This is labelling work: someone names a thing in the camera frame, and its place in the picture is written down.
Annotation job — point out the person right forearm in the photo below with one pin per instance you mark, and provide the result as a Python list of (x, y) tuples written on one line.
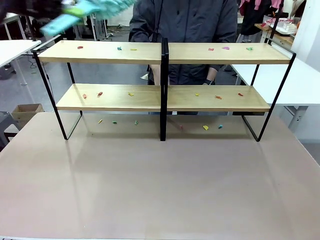
[(156, 74)]

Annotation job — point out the person torso dark jacket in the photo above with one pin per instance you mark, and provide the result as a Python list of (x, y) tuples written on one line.
[(185, 20)]

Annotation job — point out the black wristwatch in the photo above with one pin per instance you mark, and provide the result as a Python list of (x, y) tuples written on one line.
[(209, 82)]

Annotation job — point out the black stand pole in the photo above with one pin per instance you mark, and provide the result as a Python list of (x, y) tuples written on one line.
[(277, 17)]

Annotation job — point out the person left forearm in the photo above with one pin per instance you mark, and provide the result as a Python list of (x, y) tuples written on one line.
[(213, 72)]

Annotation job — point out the cardboard box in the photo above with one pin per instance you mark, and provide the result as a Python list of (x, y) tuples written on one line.
[(26, 113)]

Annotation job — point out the grey chair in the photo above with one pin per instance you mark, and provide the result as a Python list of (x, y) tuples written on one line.
[(7, 127)]

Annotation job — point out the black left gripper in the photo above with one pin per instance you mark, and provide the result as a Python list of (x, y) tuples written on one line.
[(35, 6)]

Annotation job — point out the wooden workbench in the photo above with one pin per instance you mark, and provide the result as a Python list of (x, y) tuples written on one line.
[(282, 31)]

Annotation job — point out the long white table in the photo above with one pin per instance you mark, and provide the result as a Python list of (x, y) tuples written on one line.
[(287, 85)]

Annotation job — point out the hanging clothes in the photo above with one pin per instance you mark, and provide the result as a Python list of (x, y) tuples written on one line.
[(255, 15)]

